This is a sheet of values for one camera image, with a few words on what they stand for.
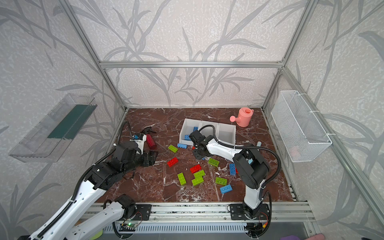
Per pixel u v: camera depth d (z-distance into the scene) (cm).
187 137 101
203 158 83
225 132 102
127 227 72
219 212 75
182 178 83
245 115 101
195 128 105
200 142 69
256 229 72
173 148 96
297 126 64
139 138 62
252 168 47
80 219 44
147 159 63
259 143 98
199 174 87
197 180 83
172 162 89
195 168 87
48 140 64
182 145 96
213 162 89
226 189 81
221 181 83
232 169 86
